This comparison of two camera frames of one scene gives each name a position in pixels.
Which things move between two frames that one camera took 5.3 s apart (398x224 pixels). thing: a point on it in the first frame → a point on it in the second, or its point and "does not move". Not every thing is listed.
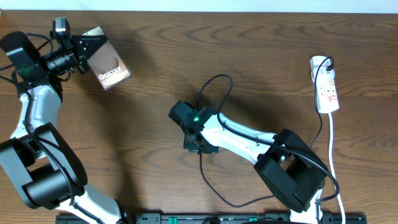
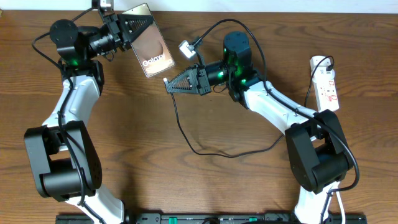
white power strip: [327, 101] does not move
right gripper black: [188, 144] → [198, 80]
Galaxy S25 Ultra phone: [106, 63] → [149, 46]
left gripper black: [79, 43] → [114, 27]
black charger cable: [330, 68] → [252, 152]
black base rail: [212, 219] does not move
